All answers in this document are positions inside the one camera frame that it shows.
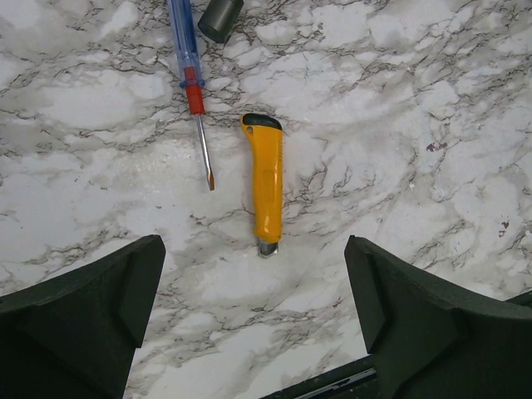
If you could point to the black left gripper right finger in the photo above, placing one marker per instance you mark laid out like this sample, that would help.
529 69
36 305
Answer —
430 338

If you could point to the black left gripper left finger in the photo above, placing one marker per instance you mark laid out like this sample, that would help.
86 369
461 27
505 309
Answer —
75 335

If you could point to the yellow utility knife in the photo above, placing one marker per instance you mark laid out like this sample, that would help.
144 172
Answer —
265 136

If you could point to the blue red screwdriver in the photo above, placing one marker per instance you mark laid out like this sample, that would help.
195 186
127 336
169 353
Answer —
191 80

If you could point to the black T-handle socket tool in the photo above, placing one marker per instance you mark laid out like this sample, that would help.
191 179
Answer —
218 19

